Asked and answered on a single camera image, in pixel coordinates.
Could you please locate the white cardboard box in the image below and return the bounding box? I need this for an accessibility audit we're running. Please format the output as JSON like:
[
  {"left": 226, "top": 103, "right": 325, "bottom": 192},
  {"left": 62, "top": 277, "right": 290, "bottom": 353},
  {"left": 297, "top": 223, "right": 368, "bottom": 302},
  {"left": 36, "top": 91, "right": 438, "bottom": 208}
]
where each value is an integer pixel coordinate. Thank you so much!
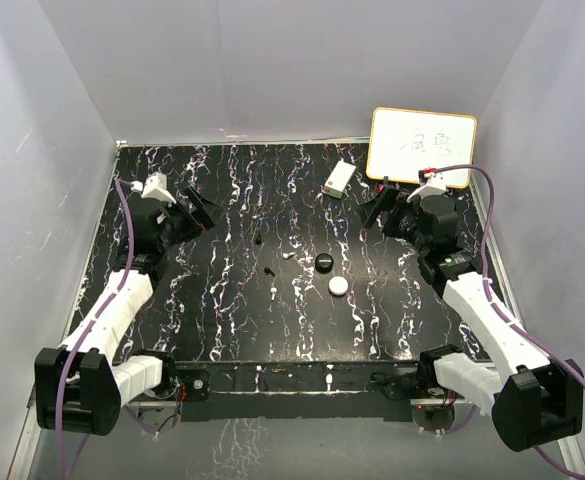
[{"left": 322, "top": 160, "right": 356, "bottom": 199}]

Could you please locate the black front mounting bar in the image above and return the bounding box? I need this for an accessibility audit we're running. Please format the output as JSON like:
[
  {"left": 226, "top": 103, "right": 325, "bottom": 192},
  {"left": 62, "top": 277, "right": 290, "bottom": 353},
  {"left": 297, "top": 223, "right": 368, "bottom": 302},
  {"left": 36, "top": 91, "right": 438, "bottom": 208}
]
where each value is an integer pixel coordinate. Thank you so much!
[{"left": 172, "top": 360, "right": 427, "bottom": 422}]

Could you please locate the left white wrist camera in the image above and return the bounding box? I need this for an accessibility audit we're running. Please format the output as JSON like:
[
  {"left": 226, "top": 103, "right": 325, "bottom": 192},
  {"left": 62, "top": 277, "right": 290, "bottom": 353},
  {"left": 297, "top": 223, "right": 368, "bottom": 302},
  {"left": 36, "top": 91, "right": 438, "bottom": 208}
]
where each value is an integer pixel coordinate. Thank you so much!
[{"left": 141, "top": 172, "right": 176, "bottom": 205}]

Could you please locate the black earbud charging case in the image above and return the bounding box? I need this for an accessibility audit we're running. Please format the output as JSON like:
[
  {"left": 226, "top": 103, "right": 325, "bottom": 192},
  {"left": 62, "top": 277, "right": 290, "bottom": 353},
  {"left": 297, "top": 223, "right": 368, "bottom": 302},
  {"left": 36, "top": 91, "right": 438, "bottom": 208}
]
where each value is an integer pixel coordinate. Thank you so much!
[{"left": 314, "top": 253, "right": 334, "bottom": 274}]

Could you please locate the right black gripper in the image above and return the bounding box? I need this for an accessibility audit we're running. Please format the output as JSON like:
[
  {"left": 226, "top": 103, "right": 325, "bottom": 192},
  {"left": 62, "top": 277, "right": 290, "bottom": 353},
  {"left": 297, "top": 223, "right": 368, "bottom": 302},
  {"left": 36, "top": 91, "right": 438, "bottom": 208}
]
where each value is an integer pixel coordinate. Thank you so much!
[{"left": 356, "top": 186, "right": 430, "bottom": 255}]

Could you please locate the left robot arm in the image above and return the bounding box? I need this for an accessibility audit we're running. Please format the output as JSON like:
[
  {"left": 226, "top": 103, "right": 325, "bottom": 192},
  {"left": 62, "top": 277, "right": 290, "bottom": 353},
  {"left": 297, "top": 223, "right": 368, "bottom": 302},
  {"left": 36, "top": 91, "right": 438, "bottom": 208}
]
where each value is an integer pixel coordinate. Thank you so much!
[{"left": 34, "top": 181, "right": 223, "bottom": 436}]

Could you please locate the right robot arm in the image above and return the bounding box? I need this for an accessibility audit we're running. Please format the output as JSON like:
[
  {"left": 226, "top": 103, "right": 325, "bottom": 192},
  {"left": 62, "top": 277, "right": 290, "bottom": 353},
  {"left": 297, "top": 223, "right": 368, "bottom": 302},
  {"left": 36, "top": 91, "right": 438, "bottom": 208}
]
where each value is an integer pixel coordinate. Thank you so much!
[{"left": 358, "top": 175, "right": 583, "bottom": 452}]

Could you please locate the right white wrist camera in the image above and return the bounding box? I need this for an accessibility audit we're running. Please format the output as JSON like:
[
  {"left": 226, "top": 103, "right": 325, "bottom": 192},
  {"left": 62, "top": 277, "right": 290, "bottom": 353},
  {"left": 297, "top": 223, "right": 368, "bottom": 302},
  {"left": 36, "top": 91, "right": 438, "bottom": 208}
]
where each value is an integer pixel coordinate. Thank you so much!
[{"left": 407, "top": 168, "right": 447, "bottom": 203}]

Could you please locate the white board yellow frame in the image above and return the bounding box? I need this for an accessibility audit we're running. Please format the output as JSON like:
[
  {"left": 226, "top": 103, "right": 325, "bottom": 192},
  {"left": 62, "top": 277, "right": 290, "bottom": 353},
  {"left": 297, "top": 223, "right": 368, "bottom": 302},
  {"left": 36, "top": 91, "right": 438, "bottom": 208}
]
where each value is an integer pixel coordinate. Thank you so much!
[{"left": 366, "top": 107, "right": 478, "bottom": 184}]

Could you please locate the white earbud charging case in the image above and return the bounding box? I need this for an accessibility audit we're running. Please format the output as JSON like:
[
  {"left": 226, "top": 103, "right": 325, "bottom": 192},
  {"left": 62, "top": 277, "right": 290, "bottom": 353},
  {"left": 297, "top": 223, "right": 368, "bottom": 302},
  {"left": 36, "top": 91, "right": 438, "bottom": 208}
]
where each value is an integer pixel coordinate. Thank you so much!
[{"left": 328, "top": 276, "right": 349, "bottom": 297}]

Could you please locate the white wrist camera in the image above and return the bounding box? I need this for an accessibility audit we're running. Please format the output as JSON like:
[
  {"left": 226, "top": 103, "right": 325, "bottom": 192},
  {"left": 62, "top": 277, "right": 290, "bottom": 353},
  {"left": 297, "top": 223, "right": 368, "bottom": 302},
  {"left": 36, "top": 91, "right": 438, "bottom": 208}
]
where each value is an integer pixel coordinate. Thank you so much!
[
  {"left": 407, "top": 168, "right": 447, "bottom": 203},
  {"left": 141, "top": 172, "right": 176, "bottom": 205}
]

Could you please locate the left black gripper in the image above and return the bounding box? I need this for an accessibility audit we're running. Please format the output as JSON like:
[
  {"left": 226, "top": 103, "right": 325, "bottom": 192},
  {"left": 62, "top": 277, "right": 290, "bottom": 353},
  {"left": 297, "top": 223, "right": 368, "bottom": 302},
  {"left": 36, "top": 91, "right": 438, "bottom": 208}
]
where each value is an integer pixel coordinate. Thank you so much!
[{"left": 157, "top": 187, "right": 225, "bottom": 252}]

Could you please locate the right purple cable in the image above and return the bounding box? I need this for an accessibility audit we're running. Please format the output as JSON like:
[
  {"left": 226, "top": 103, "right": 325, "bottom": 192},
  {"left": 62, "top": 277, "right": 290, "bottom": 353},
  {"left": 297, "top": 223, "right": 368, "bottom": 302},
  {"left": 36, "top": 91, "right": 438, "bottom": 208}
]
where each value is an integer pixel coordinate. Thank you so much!
[{"left": 434, "top": 163, "right": 585, "bottom": 477}]

